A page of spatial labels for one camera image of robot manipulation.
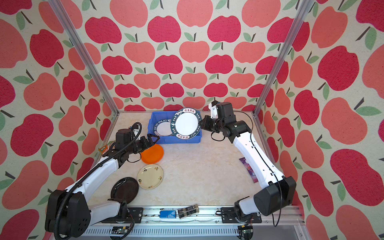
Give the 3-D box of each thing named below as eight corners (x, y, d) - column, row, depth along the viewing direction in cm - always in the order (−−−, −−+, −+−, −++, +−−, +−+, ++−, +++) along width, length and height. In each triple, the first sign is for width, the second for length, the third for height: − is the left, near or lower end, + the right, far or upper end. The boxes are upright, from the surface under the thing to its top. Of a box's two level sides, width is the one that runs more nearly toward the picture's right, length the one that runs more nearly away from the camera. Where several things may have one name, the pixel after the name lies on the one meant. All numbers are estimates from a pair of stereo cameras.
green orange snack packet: (102, 156, 99) (99, 153, 96) (101, 150, 102) (98, 147, 99) (111, 152, 101) (108, 149, 98) (109, 146, 104) (107, 143, 100)
